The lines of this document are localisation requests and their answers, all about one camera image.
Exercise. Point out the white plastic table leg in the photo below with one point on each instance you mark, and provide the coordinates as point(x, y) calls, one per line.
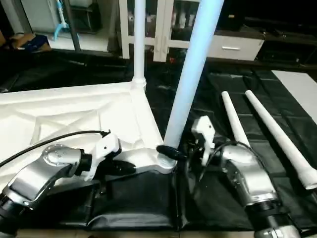
point(280, 136)
point(139, 42)
point(233, 116)
point(193, 69)

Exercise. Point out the white plastic table top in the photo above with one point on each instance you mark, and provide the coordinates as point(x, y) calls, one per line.
point(74, 114)

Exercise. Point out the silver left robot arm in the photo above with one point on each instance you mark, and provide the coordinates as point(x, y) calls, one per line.
point(39, 173)

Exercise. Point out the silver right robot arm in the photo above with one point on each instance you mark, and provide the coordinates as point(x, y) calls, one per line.
point(247, 178)

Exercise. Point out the black work mat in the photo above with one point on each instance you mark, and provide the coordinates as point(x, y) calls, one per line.
point(138, 203)

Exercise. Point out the white drawer unit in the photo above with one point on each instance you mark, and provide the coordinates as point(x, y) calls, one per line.
point(235, 48)

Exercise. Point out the white flat board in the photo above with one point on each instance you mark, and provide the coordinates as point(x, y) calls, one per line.
point(299, 91)

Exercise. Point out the white glass door cabinet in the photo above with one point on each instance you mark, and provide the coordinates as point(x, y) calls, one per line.
point(163, 27)

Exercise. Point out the dark low media cabinet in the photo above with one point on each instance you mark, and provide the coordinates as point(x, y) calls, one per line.
point(290, 49)

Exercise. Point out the grey vertical metal pole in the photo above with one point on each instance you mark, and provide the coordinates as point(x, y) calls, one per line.
point(74, 25)

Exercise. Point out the brown cardboard box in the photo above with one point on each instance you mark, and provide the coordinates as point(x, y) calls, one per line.
point(32, 42)

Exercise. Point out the light blue plastic object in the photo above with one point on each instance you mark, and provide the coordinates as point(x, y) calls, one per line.
point(60, 22)

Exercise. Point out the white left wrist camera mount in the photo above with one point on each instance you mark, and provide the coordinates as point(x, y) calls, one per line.
point(104, 148)

